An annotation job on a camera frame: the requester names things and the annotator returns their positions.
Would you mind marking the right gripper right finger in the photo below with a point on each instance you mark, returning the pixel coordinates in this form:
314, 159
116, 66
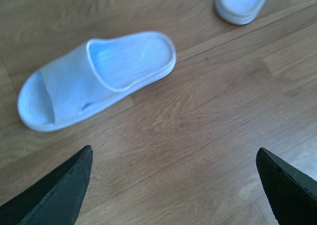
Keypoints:
292, 195

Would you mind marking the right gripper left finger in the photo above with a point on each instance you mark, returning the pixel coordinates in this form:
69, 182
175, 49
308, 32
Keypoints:
55, 199

